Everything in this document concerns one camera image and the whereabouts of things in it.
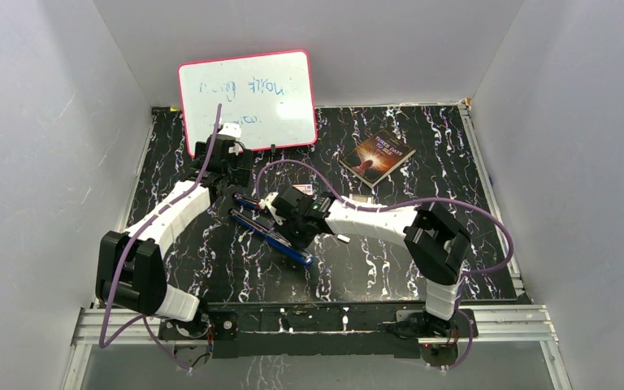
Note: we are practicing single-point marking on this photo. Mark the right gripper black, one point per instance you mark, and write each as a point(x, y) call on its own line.
point(301, 244)

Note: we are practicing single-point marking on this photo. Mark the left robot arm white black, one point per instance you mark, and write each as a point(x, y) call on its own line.
point(130, 270)

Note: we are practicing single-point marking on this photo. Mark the staple box tray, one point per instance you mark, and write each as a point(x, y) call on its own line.
point(362, 199)

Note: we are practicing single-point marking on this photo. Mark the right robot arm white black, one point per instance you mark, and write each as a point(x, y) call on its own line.
point(435, 240)

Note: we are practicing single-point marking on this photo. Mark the whiteboard with pink frame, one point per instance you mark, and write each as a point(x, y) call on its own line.
point(270, 96)

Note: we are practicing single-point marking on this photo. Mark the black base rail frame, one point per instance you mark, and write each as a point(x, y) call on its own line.
point(239, 330)

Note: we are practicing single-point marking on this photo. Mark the small red staple box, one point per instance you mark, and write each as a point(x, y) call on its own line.
point(307, 189)

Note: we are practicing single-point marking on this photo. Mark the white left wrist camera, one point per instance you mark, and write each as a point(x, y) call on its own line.
point(230, 131)

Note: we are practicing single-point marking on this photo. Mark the paperback book orange cover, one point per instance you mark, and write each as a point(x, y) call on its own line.
point(377, 157)

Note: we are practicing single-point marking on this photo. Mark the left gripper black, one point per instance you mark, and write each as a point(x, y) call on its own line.
point(240, 175)

